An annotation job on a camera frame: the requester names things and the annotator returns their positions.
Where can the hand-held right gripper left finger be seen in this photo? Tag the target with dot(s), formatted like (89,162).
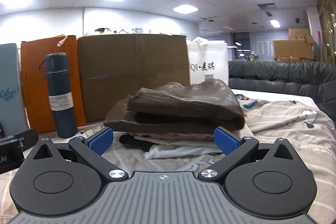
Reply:
(101,142)

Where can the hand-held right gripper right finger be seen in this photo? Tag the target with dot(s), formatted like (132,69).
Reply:
(225,142)

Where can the black garment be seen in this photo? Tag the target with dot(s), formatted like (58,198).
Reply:
(136,144)

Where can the white thin garment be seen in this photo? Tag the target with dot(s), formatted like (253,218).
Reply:
(170,150)

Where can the folded brown garment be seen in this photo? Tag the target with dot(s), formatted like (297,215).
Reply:
(183,106)

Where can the printed beige blanket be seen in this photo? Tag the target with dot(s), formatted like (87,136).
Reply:
(283,132)

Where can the dark blue thermos bottle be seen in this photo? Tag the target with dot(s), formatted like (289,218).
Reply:
(61,98)

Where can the light blue box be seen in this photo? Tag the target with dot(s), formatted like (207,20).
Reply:
(10,82)

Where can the dark leather sofa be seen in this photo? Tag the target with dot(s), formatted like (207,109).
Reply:
(275,77)

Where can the large brown cardboard box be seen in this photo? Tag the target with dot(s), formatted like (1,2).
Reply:
(131,64)

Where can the white shopping bag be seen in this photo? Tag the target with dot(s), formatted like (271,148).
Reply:
(207,56)

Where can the stack of cardboard boxes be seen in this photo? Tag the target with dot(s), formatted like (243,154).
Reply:
(291,48)

